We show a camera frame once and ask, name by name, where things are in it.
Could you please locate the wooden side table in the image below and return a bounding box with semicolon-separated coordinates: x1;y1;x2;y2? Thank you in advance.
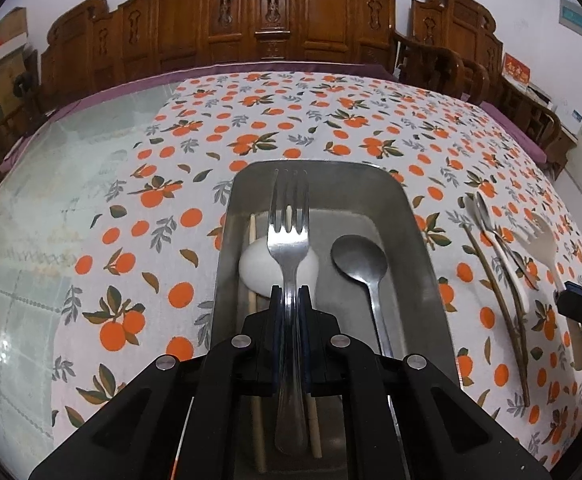
496;80;576;181

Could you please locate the large cardboard box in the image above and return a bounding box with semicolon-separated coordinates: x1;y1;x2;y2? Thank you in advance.
0;50;39;126

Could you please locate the wall breaker box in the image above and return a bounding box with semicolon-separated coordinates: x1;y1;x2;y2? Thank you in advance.
558;0;582;50

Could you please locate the small cardboard box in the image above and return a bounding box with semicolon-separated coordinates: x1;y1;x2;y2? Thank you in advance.
0;7;28;53

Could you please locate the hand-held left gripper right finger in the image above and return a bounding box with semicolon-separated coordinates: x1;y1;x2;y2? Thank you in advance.
298;285;552;480

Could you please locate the purple armchair cushion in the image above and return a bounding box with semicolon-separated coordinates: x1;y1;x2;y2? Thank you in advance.
481;102;546;161

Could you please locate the orange fruit print tablecloth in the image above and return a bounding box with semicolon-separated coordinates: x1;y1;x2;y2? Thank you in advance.
51;71;582;471

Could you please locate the red gift box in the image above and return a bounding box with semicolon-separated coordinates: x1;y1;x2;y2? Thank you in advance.
502;52;530;92

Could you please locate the carved wooden sofa bench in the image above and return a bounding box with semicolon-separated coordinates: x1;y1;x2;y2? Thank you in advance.
38;0;397;111

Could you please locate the metal fork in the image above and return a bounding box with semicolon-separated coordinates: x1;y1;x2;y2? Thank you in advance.
267;169;311;453

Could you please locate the black standing fan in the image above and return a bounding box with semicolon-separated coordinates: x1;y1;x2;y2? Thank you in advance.
14;72;40;107

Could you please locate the metal spoon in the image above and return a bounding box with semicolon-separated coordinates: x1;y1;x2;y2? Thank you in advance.
475;191;540;291
331;235;398;359

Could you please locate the white plastic fork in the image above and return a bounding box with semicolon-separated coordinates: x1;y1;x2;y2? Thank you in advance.
516;212;582;371

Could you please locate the dark wooden chopstick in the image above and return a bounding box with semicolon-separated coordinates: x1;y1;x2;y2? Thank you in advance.
463;225;532;407
493;240;528;358

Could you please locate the carved wooden armchair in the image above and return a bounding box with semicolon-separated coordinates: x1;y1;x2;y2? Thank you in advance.
396;0;504;106

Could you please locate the metal tray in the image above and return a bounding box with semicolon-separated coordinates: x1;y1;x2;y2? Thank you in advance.
206;160;459;480

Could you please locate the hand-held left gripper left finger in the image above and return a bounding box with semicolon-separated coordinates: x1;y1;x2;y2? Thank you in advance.
28;285;284;480

